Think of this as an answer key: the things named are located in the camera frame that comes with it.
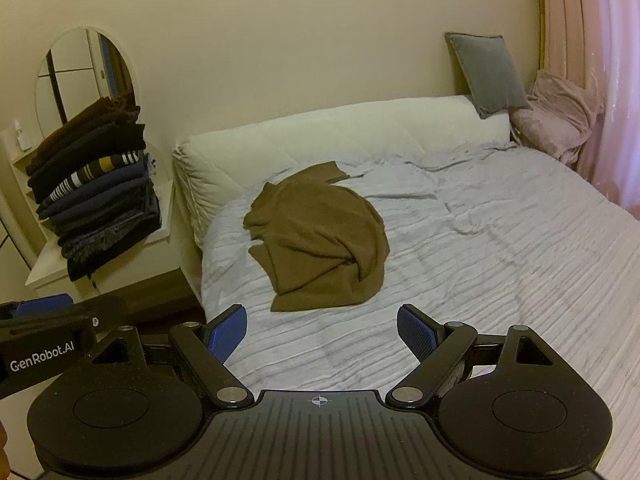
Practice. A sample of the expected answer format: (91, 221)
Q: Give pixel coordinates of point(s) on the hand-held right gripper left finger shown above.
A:
(230, 332)

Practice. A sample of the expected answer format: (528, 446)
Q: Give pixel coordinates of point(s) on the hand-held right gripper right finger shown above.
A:
(415, 332)

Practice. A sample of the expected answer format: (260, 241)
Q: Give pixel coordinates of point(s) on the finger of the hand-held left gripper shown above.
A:
(90, 317)
(42, 306)

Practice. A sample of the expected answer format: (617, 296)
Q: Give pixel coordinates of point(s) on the olive brown garment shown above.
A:
(320, 230)

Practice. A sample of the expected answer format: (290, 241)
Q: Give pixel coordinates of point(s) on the stack of folded clothes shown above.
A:
(100, 195)

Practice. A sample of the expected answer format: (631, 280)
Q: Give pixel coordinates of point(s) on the bed with white ribbed cover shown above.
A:
(500, 260)

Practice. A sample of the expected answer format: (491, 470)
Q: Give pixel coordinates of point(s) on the small white bottle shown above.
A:
(20, 137)

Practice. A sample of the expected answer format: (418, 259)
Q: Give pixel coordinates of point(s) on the crumpled pink blanket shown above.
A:
(555, 115)

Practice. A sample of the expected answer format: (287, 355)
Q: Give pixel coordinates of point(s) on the grey pillow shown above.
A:
(487, 72)

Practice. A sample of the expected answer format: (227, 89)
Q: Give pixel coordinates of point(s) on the pink curtain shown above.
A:
(610, 60)

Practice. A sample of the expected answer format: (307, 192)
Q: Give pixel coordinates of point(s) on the round wall mirror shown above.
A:
(75, 70)

